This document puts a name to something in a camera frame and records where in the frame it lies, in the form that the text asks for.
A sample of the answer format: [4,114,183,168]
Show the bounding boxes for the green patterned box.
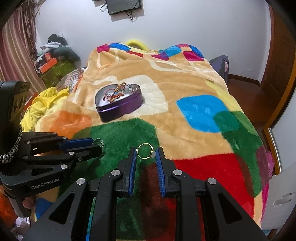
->
[40,60,75,87]

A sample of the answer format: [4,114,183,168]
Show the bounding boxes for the yellow foam tube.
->
[126,39,150,50]

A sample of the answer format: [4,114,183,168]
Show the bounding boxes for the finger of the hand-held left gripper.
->
[69,145,103,163]
[58,138,94,151]

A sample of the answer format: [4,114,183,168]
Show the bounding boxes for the orange box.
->
[38,53,58,75]

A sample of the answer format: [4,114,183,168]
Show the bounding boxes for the purple heart-shaped tin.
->
[95,83,143,123]

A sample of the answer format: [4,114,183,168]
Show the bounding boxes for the yellow cloth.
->
[20,87,70,133]

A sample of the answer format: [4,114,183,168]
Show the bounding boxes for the black monitor cables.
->
[92,0,139,24]

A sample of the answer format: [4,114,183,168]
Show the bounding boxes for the person's left hand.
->
[22,197,36,209]

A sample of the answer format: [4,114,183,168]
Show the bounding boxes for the orange cloth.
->
[0,191,21,233]

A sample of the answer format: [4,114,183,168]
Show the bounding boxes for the pile of clothes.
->
[35,34,81,67]

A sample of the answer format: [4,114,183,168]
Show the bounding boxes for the wooden door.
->
[261,5,296,130]

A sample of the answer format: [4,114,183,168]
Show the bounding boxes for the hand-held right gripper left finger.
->
[23,146,138,241]

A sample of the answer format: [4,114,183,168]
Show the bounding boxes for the dark backpack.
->
[209,55,230,84]

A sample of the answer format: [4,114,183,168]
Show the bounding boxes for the small black wall monitor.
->
[106,0,143,16]

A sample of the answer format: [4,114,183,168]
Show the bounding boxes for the gold red braided bracelet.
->
[103,82,135,104]

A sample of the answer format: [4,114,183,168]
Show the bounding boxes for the black white braided strap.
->
[0,125,23,164]

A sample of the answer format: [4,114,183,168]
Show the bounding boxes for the gold ring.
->
[136,143,157,159]

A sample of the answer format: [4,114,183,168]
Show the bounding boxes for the striped cloth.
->
[57,68,85,91]

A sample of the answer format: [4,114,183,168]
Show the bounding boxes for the white suitcase with stickers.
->
[262,173,296,232]

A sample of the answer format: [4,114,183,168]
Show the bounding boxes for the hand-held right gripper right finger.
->
[155,146,267,241]

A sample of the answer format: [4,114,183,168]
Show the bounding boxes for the striped red curtain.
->
[0,6,47,93]

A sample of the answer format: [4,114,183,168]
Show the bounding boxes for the colourful patchwork fleece blanket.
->
[35,42,270,241]

